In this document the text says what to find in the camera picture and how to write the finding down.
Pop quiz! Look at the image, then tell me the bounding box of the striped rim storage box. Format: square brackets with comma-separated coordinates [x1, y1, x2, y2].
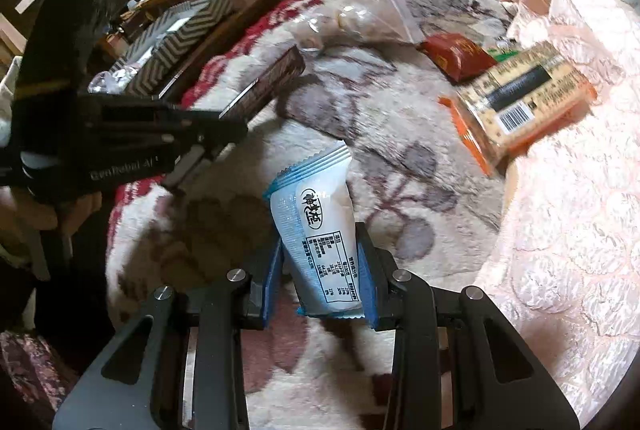
[107, 0, 236, 98]

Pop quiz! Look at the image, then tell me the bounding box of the orange snack packet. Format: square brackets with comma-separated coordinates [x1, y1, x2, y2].
[439, 95, 507, 177]

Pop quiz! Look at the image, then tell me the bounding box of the round wooden table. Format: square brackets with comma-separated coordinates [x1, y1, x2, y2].
[115, 0, 288, 103]

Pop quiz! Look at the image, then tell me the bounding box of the red snack packet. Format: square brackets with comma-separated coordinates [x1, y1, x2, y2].
[417, 32, 498, 84]

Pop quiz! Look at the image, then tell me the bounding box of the clear plastic zip bag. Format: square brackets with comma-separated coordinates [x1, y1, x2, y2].
[287, 0, 426, 57]

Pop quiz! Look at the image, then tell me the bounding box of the floral red white blanket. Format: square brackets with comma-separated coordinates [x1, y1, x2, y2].
[105, 0, 607, 430]

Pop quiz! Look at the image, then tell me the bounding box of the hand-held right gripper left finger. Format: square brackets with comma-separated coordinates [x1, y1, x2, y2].
[52, 237, 284, 430]

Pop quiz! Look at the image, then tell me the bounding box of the crumpled clear plastic wrapper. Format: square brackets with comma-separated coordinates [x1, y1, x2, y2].
[88, 65, 142, 94]

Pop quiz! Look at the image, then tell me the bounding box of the dark brown snack box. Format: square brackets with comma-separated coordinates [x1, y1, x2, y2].
[219, 45, 307, 121]

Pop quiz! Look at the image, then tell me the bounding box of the beige cracker pack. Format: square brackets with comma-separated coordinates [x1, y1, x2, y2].
[455, 41, 598, 167]

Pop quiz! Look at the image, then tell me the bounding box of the blue white snack packet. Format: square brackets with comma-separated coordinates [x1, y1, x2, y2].
[263, 141, 363, 321]

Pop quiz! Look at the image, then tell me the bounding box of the person's left hand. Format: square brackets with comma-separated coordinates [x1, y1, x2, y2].
[0, 186, 104, 232]

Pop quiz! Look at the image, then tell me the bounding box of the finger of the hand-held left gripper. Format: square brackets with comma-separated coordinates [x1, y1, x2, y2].
[100, 94, 249, 147]
[161, 143, 223, 192]

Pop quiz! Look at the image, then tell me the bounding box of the pink quilted blanket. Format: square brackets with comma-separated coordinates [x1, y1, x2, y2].
[475, 0, 640, 417]

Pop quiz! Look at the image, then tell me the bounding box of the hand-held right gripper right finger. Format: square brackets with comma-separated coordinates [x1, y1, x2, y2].
[352, 222, 581, 430]

